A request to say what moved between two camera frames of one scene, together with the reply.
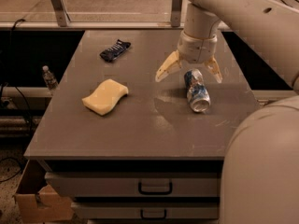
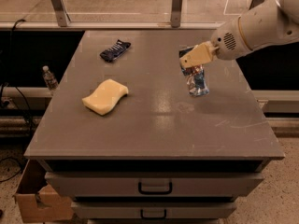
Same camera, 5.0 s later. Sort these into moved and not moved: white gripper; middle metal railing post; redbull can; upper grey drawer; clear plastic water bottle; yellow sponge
Moved: redbull can; white gripper
Not moved: yellow sponge; upper grey drawer; middle metal railing post; clear plastic water bottle
